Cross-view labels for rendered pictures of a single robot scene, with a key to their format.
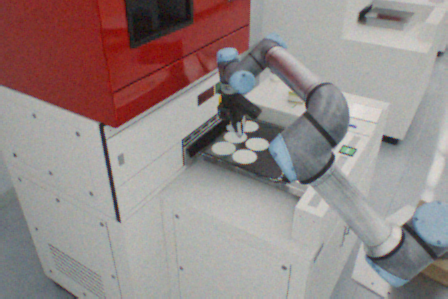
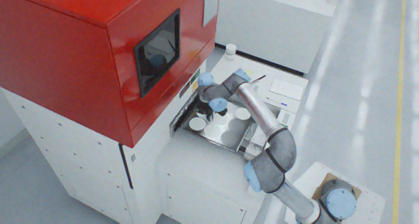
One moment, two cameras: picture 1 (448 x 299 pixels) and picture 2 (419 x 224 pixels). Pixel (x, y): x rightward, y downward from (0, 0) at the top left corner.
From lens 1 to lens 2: 0.54 m
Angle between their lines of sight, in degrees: 19
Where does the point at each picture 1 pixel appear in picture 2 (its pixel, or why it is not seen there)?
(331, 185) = (281, 192)
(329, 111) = (285, 155)
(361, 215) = (298, 205)
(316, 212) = not seen: hidden behind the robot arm
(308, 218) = not seen: hidden behind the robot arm
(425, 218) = (334, 202)
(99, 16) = (120, 92)
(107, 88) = (126, 129)
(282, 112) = not seen: hidden behind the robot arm
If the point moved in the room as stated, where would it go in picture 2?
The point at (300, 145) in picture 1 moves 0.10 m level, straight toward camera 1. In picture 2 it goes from (265, 176) to (266, 202)
